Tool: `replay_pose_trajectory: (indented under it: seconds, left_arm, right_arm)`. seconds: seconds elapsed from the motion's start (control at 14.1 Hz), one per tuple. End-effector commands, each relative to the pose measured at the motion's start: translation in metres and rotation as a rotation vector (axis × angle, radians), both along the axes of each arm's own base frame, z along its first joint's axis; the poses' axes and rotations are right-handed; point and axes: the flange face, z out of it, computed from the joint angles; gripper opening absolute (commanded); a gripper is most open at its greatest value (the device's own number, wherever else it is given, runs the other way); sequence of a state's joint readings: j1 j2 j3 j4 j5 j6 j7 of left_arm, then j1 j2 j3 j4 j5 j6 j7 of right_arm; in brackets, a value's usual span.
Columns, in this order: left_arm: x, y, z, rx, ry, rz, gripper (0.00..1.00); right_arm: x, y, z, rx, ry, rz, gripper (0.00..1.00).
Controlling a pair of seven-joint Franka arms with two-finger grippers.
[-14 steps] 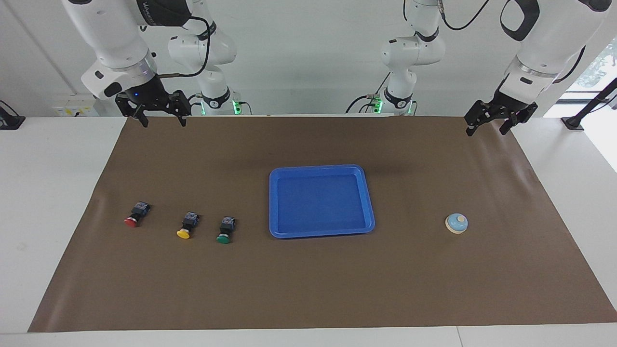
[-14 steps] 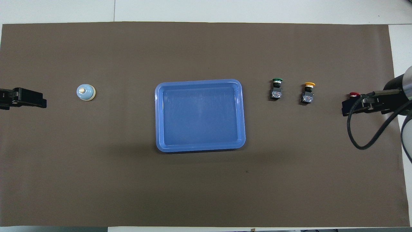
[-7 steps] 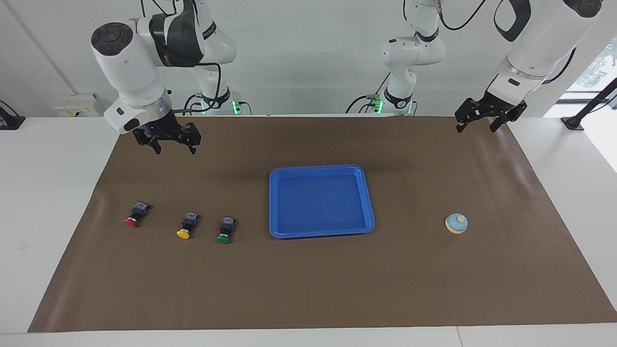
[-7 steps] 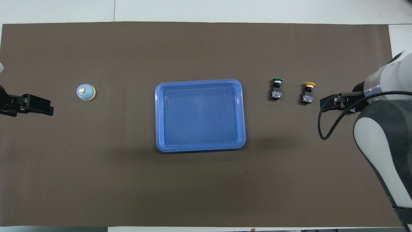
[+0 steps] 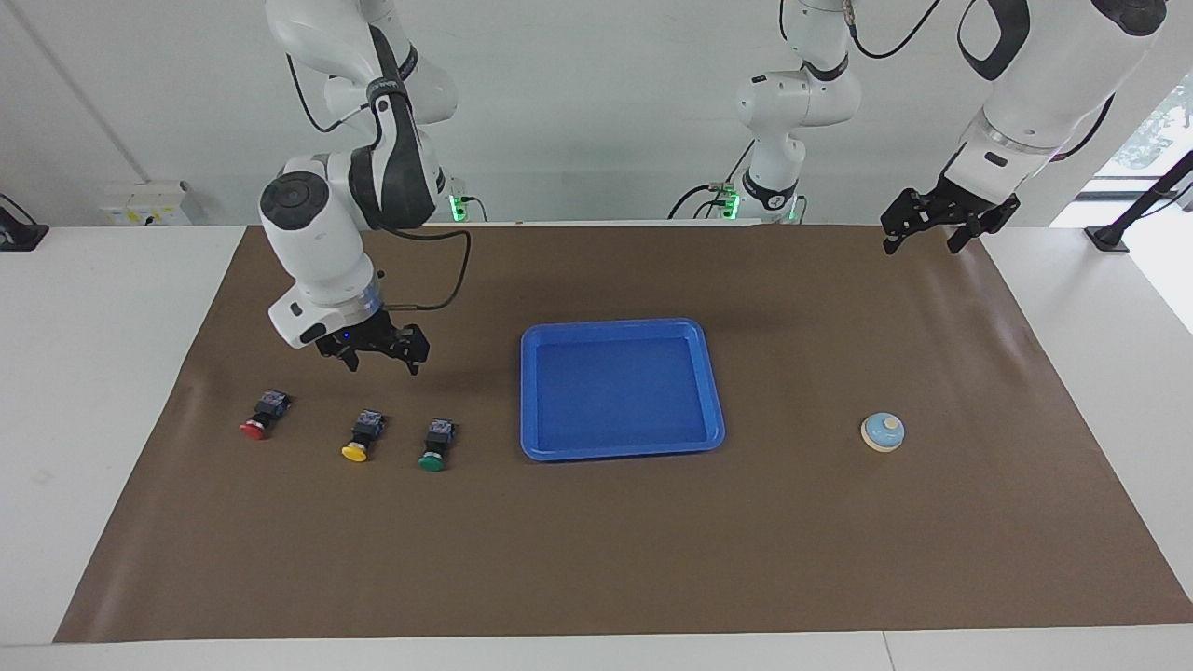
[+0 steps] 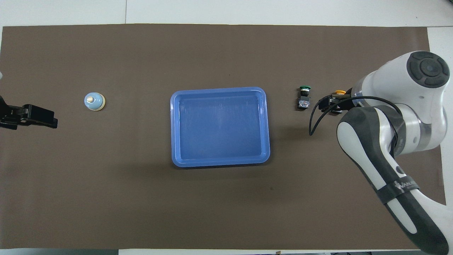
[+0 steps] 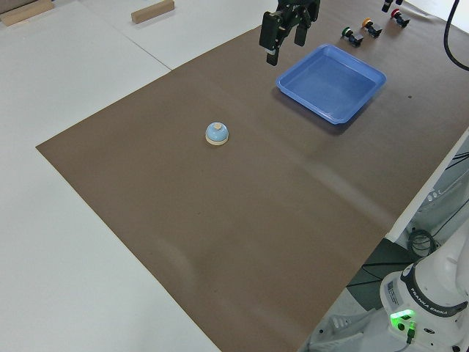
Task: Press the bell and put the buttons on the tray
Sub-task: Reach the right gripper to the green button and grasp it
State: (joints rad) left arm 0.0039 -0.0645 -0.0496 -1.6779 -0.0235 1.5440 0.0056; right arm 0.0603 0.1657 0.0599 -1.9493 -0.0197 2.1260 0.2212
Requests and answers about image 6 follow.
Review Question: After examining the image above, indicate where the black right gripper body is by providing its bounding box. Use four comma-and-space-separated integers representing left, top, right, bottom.
333, 94, 354, 114

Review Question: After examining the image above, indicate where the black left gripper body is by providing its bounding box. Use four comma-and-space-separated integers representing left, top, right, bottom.
0, 96, 23, 130

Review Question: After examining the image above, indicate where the yellow push button switch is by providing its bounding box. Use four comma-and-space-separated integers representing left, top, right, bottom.
331, 90, 347, 115

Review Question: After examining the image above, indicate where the green push button switch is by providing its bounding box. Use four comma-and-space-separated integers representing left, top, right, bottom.
296, 86, 312, 111

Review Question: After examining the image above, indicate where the blue service bell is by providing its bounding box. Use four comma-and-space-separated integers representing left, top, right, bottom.
84, 92, 106, 112

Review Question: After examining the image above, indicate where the blue plastic tray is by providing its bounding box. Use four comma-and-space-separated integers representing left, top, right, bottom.
170, 87, 270, 168

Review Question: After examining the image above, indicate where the brown table mat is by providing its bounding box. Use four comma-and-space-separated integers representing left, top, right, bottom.
0, 24, 452, 250

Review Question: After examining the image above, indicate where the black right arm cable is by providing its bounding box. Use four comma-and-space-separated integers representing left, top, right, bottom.
309, 95, 404, 149

